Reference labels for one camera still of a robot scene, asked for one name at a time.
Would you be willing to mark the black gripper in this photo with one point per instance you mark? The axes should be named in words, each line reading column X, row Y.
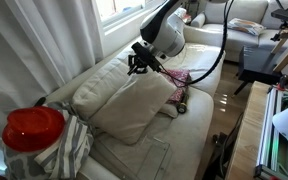
column 138, row 60

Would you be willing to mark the white square pillow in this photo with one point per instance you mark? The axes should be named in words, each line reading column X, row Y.
column 134, row 106

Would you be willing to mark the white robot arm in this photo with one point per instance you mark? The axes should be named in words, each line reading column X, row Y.
column 165, row 30

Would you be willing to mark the red patterned blanket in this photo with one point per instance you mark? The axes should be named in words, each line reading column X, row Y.
column 180, row 78

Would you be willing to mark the colourful patterned pillow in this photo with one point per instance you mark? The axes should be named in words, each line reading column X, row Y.
column 247, row 26

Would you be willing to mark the small cream cushion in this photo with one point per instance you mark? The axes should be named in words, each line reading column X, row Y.
column 168, row 110

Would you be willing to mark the black yellow flashlight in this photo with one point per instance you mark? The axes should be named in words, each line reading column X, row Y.
column 183, row 105

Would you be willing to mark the white framed window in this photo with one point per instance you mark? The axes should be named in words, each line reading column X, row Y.
column 120, row 11

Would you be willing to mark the cream fabric sofa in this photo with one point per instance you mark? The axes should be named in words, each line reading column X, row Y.
column 190, row 133

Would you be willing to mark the clear plastic box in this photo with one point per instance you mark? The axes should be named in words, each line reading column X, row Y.
column 150, row 156

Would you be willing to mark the small black object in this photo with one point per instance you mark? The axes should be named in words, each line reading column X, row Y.
column 40, row 101

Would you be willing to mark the white curtain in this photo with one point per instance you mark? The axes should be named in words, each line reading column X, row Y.
column 34, row 50

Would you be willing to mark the black floor device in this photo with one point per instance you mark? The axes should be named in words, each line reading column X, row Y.
column 220, row 143

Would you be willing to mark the light grey sofa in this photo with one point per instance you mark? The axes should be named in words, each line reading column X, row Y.
column 250, row 43

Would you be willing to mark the black low table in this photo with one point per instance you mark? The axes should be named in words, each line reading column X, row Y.
column 257, row 66

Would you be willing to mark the white black cap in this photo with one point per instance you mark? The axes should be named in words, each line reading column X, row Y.
column 284, row 125

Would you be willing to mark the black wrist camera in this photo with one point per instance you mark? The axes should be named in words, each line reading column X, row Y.
column 147, row 56

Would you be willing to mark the aluminium frame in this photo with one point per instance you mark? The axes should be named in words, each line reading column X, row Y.
column 277, row 140

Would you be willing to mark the black camera on stand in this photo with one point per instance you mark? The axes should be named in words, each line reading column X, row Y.
column 287, row 15

